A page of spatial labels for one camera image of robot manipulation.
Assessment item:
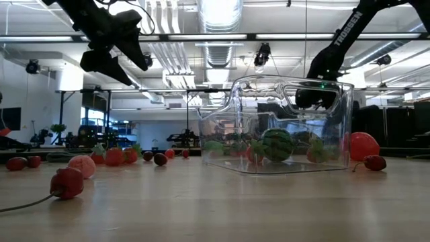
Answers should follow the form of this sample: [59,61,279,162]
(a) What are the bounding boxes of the green toy lime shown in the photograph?
[203,140,225,154]

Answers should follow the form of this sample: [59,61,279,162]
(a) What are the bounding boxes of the red toy bell pepper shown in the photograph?
[349,131,381,161]

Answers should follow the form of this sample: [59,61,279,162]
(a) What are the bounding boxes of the red toy fruit green top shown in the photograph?
[230,140,249,157]

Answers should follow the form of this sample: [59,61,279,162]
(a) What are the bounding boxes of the pink textured toy fruit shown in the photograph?
[67,154,97,179]

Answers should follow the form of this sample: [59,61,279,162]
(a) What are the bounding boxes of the black background robot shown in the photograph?
[166,129,202,149]

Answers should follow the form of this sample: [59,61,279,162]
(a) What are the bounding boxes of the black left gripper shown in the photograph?
[79,13,149,87]

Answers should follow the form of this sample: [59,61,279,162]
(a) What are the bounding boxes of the small green toy watermelon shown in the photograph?
[261,128,295,163]

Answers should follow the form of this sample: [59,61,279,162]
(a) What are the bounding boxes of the black background partition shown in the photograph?
[351,102,430,151]

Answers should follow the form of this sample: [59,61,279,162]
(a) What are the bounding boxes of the black ceiling-hung camera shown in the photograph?
[253,42,272,68]

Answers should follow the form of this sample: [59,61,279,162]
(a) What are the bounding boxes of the black background station frame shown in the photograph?
[55,86,232,151]

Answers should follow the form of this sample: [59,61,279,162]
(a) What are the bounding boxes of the black wall monitor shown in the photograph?
[0,107,22,131]

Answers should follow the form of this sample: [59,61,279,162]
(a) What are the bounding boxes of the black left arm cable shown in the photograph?
[97,0,156,36]

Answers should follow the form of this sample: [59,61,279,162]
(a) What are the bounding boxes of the background robot workstation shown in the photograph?
[28,119,138,151]

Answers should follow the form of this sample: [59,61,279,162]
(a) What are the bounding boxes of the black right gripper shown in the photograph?
[295,82,340,109]

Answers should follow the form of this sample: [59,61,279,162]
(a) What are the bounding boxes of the red toy strawberry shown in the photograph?
[90,143,107,165]
[26,155,42,169]
[123,143,144,165]
[305,138,329,165]
[5,157,28,171]
[246,139,268,165]
[104,147,126,167]

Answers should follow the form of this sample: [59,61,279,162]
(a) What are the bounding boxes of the black overhead beam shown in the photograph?
[0,32,430,42]

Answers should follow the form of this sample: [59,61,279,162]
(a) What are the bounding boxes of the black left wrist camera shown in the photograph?
[112,9,144,36]

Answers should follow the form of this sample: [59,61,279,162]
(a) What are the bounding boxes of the silver ventilation duct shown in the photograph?
[198,0,243,68]

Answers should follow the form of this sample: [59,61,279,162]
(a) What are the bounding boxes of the clear plastic container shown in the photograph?
[197,74,355,175]

